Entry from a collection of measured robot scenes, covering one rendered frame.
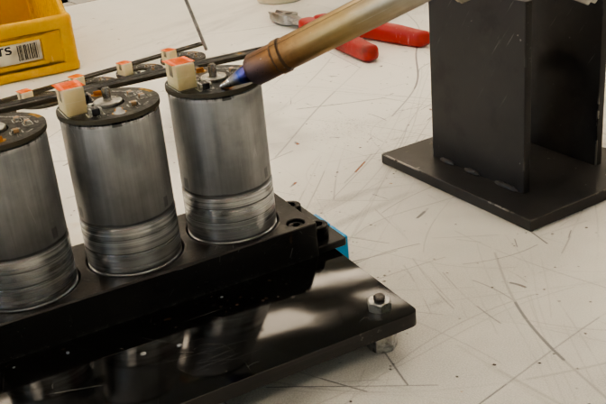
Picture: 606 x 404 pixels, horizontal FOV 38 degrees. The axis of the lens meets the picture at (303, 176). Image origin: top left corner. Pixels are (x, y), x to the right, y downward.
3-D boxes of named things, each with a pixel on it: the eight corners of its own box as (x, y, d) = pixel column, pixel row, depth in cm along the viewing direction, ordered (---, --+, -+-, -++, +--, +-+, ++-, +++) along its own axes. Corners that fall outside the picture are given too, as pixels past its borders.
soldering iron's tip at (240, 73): (222, 98, 22) (255, 81, 21) (212, 80, 22) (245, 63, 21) (229, 92, 22) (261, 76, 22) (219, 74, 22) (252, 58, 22)
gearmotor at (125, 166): (200, 287, 23) (172, 99, 21) (109, 316, 22) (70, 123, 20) (168, 251, 25) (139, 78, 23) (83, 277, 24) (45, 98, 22)
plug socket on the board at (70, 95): (99, 110, 21) (94, 84, 21) (63, 119, 21) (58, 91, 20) (89, 103, 22) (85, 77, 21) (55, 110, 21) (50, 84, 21)
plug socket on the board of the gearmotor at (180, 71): (206, 85, 22) (203, 59, 22) (175, 93, 22) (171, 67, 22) (195, 78, 23) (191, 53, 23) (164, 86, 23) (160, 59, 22)
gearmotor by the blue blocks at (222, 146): (295, 255, 24) (277, 75, 22) (213, 282, 23) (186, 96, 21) (256, 224, 26) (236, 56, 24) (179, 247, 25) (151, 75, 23)
